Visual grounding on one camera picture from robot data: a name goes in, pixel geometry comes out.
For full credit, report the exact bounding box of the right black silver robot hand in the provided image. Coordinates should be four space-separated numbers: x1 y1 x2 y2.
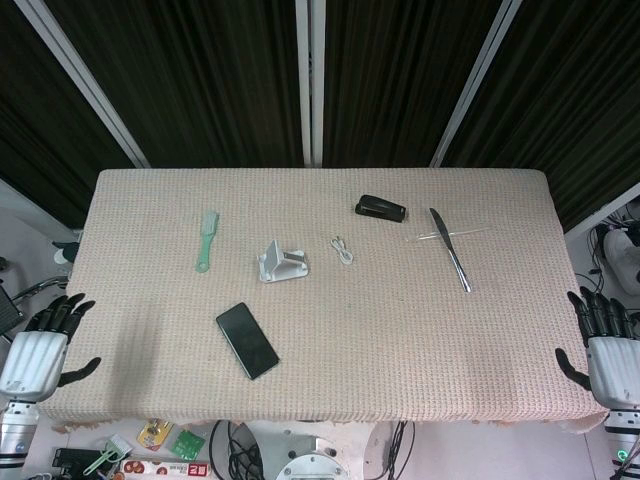
554 287 640 412

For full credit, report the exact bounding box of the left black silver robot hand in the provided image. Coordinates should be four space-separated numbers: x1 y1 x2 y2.
0 293 103 404

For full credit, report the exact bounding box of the black smartphone with blue frame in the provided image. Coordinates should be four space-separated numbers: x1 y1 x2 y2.
215 301 281 382

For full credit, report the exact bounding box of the grey round robot base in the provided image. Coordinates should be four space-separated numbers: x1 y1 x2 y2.
274 433 352 480

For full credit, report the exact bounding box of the white folding phone stand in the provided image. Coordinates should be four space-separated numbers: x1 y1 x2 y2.
256 239 311 285

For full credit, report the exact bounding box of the chrome metal tube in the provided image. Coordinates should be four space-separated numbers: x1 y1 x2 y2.
9 276 71 304

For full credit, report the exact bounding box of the black rectangular box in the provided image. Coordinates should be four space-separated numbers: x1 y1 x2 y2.
52 447 109 477

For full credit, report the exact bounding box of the white rounded device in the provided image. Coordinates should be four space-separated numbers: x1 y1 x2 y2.
602 227 640 296

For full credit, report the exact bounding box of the white green floor fixture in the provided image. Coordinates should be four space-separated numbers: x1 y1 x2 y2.
51 240 81 266

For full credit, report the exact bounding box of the small green white brush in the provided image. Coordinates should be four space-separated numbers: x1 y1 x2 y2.
82 433 134 477

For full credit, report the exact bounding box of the red white printed box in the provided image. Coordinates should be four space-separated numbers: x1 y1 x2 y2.
119 457 212 480

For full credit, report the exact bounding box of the green circuit board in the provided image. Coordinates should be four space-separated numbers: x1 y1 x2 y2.
172 428 209 459

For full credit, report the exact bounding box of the clear plastic straw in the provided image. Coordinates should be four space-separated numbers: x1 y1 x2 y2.
405 226 492 244

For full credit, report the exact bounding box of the steel table knife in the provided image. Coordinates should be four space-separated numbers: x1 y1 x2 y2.
428 207 473 294

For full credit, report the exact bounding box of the large green cleaning brush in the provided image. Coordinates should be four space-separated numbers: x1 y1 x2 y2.
193 210 221 274

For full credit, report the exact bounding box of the beige waffle tablecloth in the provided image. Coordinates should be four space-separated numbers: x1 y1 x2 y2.
37 168 612 432

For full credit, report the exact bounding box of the black stapler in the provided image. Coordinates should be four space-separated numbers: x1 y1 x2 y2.
354 194 409 224

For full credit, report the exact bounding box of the black cable bundle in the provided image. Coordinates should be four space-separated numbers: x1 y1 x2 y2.
368 420 417 480
209 420 274 480

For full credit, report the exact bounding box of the aluminium frame post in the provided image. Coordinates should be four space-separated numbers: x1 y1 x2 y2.
294 0 327 169
13 0 152 170
428 0 522 169

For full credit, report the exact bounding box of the coiled white USB cable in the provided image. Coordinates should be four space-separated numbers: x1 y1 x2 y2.
328 236 357 267

